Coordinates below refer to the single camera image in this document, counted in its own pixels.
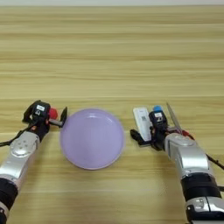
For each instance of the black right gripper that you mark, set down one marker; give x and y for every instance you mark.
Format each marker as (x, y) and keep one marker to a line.
(159, 137)

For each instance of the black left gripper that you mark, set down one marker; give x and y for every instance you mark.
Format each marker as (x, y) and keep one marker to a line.
(40, 128)

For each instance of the red cube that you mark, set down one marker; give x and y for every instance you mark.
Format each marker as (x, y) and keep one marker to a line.
(53, 113)

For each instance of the purple round plate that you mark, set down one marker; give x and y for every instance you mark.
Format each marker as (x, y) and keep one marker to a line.
(92, 140)

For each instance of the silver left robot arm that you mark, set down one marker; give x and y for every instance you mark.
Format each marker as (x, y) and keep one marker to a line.
(19, 157)

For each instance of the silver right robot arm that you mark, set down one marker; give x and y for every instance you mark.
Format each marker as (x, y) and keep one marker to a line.
(189, 157)

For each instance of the left gripper's labelled black box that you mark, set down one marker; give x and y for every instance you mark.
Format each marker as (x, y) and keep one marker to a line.
(40, 108)

